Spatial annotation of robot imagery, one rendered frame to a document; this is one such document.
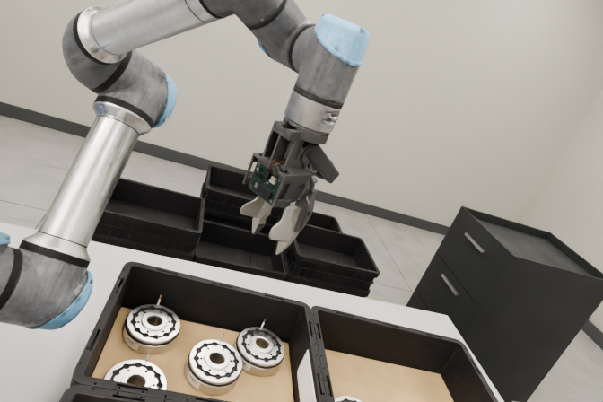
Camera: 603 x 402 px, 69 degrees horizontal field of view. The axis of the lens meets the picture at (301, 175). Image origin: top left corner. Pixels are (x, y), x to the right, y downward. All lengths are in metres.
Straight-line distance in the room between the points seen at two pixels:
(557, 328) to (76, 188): 2.19
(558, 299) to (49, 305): 2.06
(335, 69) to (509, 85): 3.79
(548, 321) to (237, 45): 2.70
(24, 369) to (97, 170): 0.42
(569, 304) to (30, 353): 2.13
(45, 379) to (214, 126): 2.86
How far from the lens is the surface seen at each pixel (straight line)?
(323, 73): 0.59
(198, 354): 0.90
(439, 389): 1.18
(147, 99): 0.91
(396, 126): 3.95
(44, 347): 1.10
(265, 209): 0.72
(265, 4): 0.62
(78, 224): 0.86
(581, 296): 2.44
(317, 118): 0.60
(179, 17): 0.68
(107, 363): 0.90
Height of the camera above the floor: 1.50
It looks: 20 degrees down
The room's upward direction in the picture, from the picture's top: 22 degrees clockwise
